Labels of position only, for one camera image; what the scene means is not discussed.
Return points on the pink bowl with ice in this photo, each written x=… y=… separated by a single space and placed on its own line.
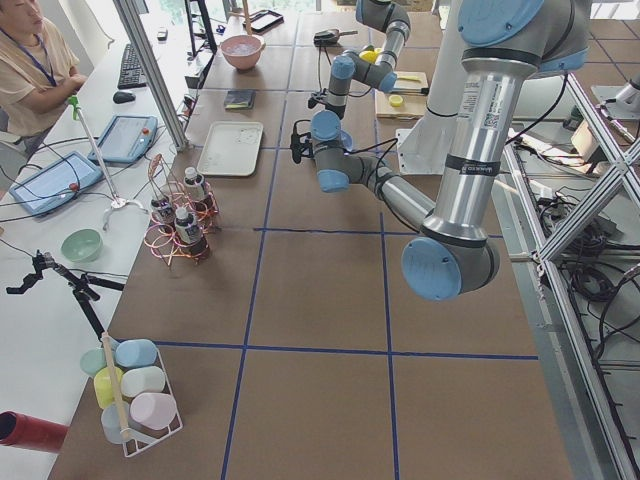
x=243 y=51

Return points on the aluminium frame post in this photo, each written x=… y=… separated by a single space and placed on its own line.
x=135 y=30

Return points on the tea bottle front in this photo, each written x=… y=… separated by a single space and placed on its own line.
x=190 y=233

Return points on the green bowl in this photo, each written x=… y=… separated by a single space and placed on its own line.
x=82 y=246

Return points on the tea bottle middle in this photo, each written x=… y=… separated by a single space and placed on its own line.
x=162 y=210

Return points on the metal scoop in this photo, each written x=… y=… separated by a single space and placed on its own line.
x=330 y=37

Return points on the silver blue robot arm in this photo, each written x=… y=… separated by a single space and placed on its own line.
x=386 y=17
x=503 y=44

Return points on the black small tripod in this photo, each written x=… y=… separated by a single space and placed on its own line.
x=81 y=286

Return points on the white wire cup basket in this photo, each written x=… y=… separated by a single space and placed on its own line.
x=118 y=426

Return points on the seated person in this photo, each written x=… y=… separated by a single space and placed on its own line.
x=39 y=71

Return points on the half lemon slice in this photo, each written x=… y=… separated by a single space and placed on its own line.
x=395 y=100

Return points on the reach grabber stick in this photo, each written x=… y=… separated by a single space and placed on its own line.
x=117 y=202

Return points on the blue teach pendant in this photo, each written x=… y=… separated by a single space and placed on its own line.
x=55 y=185
x=126 y=138

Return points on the blue plastic cup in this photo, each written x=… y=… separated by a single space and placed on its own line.
x=136 y=353

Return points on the yellow plastic cup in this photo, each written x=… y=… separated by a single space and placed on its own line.
x=103 y=388

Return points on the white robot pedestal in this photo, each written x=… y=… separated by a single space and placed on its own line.
x=423 y=149

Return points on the blue round plate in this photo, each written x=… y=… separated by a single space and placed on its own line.
x=347 y=141

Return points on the blue teach pendant near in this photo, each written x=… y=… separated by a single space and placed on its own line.
x=55 y=185

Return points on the blue teach pendant far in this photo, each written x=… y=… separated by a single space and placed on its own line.
x=126 y=138

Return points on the yellow plastic knife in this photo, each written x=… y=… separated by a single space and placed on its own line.
x=412 y=78

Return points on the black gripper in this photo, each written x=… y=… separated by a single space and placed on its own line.
x=306 y=148
x=320 y=98

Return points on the white plastic cup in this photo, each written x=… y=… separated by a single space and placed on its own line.
x=143 y=379

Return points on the red cylinder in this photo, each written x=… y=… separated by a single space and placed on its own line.
x=26 y=432

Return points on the tea bottle back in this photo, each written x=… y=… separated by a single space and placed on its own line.
x=197 y=190

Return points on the tea bottle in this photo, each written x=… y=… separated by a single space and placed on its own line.
x=162 y=210
x=197 y=190
x=190 y=233

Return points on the pink plastic cup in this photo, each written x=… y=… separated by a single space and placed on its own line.
x=153 y=410

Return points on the cream bear tray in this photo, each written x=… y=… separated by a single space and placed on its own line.
x=231 y=149

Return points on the black keyboard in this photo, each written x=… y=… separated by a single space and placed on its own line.
x=131 y=73

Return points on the black computer mouse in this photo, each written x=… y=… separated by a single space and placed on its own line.
x=121 y=97

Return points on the wooden cutting board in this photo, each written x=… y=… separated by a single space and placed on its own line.
x=413 y=107

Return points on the grey folded cloth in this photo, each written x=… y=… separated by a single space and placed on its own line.
x=239 y=99

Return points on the copper wire bottle rack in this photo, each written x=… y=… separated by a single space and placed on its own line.
x=163 y=240

